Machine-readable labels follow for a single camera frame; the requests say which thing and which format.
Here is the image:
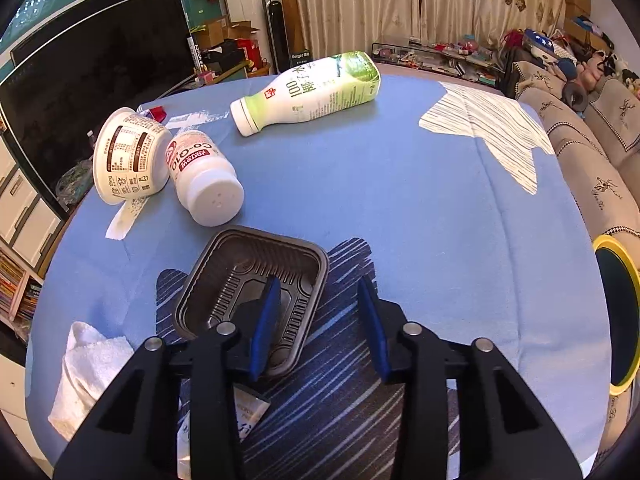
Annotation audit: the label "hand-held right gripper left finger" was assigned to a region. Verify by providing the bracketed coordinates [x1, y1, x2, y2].
[52, 275, 283, 480]

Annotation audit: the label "black bag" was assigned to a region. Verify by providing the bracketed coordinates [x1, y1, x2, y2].
[204, 39, 243, 72]

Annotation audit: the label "white pill bottle pink label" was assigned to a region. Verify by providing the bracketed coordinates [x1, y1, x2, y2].
[165, 129, 245, 227]

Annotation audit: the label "pile of plush toys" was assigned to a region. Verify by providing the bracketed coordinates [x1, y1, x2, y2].
[550, 25, 640, 101]

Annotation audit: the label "beige embroidered curtain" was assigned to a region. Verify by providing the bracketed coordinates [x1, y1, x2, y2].
[420, 0, 568, 53]
[287, 0, 421, 61]

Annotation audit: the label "yellow rimmed green bin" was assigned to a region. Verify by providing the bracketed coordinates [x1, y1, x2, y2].
[592, 235, 640, 397]

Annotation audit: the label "white paper receipt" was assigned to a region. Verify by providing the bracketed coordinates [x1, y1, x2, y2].
[105, 196, 150, 240]

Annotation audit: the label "clear plastic wrapper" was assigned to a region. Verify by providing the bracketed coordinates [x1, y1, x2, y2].
[165, 109, 232, 130]

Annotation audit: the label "white drawer unit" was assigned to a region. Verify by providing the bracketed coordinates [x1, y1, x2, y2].
[0, 130, 68, 271]

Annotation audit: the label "beige sofa with deer covers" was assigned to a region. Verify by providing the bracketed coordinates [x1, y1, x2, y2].
[502, 60, 640, 461]

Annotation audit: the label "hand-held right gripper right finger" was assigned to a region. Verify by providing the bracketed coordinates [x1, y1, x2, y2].
[356, 275, 583, 480]

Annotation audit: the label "white towel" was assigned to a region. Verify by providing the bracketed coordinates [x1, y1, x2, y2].
[47, 321, 136, 442]

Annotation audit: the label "open cardboard box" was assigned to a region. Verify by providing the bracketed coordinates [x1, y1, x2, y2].
[192, 16, 261, 48]

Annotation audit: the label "white long box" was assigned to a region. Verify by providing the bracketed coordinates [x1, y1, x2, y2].
[186, 35, 205, 70]

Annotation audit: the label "red bag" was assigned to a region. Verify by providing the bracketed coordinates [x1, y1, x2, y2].
[235, 37, 262, 63]

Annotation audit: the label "green and white plastic bottle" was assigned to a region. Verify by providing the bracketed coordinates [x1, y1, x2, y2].
[230, 51, 382, 138]

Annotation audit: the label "shelf of books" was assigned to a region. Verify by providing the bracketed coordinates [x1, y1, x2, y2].
[0, 250, 43, 323]

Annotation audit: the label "blue star plush pillow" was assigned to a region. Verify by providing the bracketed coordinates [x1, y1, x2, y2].
[522, 29, 557, 52]

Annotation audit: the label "grey neck pillow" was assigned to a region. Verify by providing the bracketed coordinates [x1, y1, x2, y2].
[562, 80, 588, 111]

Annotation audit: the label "blue printed tablecloth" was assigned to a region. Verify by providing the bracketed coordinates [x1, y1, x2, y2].
[25, 72, 613, 480]

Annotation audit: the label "large black television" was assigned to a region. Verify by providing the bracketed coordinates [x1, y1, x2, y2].
[0, 0, 201, 206]

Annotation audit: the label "black television behind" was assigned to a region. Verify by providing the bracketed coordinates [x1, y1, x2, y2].
[10, 0, 142, 66]

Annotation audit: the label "cluttered glass low table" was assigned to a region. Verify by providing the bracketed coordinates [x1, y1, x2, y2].
[371, 35, 506, 83]

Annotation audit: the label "black plastic food tray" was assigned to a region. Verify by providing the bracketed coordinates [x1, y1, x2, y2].
[172, 226, 331, 378]

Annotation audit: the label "white sachet packet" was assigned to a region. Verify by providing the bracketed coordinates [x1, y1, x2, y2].
[232, 385, 272, 441]

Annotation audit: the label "black tower fan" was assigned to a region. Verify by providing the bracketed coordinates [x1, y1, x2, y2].
[262, 0, 293, 73]

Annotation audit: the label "white yogurt cup brown label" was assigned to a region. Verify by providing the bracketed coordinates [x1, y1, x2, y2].
[93, 107, 175, 206]

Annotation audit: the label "stack of cardboard boxes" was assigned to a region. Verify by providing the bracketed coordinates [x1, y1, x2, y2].
[564, 0, 608, 51]

